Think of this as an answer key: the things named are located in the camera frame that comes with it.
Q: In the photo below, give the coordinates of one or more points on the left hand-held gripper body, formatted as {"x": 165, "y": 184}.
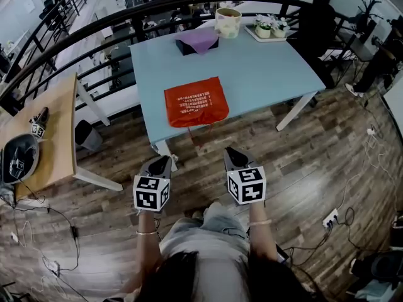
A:
{"x": 151, "y": 190}

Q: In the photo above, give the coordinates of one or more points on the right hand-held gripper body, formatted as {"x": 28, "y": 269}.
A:
{"x": 247, "y": 184}

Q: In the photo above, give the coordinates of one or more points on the person's left forearm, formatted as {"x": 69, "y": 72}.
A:
{"x": 148, "y": 250}

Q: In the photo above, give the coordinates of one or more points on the person's right forearm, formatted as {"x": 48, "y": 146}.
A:
{"x": 261, "y": 241}

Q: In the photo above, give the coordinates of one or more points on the person's jeans legs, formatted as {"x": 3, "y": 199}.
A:
{"x": 225, "y": 219}

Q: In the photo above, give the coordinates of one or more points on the grey trash bin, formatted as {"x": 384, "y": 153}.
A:
{"x": 86, "y": 135}

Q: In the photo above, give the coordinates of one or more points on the person's grey shirt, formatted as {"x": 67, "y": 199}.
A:
{"x": 207, "y": 263}

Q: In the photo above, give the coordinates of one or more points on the wooden side desk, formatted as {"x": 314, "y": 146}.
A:
{"x": 60, "y": 131}

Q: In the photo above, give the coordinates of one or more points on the light blue table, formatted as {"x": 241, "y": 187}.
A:
{"x": 252, "y": 68}

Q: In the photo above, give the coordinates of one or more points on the small white power strip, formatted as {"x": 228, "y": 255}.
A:
{"x": 54, "y": 267}

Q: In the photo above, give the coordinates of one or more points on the spare hand-held gripper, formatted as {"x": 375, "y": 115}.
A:
{"x": 40, "y": 121}

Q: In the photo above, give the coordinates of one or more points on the white charger plug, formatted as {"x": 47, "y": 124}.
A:
{"x": 371, "y": 132}

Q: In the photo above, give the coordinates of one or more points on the grey helmet headset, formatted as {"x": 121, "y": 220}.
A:
{"x": 19, "y": 156}

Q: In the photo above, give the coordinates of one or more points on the black box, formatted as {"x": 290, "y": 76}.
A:
{"x": 184, "y": 48}

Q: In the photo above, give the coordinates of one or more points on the white tray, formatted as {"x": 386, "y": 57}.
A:
{"x": 252, "y": 32}

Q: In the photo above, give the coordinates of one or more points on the purple cloth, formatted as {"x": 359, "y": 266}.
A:
{"x": 198, "y": 39}

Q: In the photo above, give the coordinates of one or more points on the white potted flowers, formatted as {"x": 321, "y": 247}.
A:
{"x": 263, "y": 27}
{"x": 280, "y": 27}

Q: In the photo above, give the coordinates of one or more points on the black backpack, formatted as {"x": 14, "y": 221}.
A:
{"x": 381, "y": 272}

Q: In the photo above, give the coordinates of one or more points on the black chair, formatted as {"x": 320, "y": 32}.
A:
{"x": 316, "y": 33}

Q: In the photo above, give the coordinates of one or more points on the white board panel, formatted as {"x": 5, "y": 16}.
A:
{"x": 395, "y": 105}

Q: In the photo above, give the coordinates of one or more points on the black metal railing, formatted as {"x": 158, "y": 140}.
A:
{"x": 94, "y": 22}

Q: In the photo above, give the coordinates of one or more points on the black coat rack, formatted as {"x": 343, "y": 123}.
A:
{"x": 370, "y": 8}

